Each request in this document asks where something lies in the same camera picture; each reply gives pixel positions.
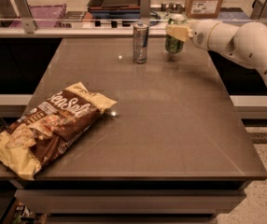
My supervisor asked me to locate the brown sea salt chip bag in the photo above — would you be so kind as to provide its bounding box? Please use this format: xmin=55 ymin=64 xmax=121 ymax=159
xmin=0 ymin=82 xmax=116 ymax=180

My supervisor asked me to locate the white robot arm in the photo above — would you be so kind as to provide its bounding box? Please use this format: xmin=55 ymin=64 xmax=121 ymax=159
xmin=165 ymin=20 xmax=267 ymax=87

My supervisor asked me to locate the middle metal railing bracket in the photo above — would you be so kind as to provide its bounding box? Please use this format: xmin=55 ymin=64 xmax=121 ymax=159
xmin=140 ymin=0 xmax=151 ymax=24

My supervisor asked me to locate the green soda can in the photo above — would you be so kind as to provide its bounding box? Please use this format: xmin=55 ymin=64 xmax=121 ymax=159
xmin=165 ymin=14 xmax=187 ymax=54

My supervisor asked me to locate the left metal railing bracket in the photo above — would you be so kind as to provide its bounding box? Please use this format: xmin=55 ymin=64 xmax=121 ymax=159
xmin=14 ymin=0 xmax=37 ymax=34

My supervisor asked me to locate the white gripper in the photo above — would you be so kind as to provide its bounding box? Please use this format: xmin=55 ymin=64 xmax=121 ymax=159
xmin=165 ymin=20 xmax=220 ymax=50

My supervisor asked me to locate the purple plastic crate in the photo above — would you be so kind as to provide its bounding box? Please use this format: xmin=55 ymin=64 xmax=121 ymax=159
xmin=9 ymin=3 xmax=68 ymax=29

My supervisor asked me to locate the cardboard box with label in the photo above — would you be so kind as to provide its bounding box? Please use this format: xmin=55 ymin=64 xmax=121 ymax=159
xmin=185 ymin=0 xmax=223 ymax=19

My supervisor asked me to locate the silver blue energy drink can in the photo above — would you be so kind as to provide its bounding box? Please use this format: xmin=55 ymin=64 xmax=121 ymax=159
xmin=133 ymin=21 xmax=148 ymax=63

